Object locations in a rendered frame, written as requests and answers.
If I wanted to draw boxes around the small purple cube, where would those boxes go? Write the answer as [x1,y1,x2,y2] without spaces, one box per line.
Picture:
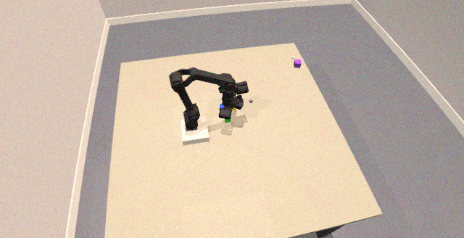
[294,59,302,68]

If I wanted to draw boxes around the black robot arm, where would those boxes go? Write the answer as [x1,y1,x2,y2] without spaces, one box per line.
[169,67,249,131]

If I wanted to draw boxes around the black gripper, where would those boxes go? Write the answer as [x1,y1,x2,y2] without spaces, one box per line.
[219,92,236,120]

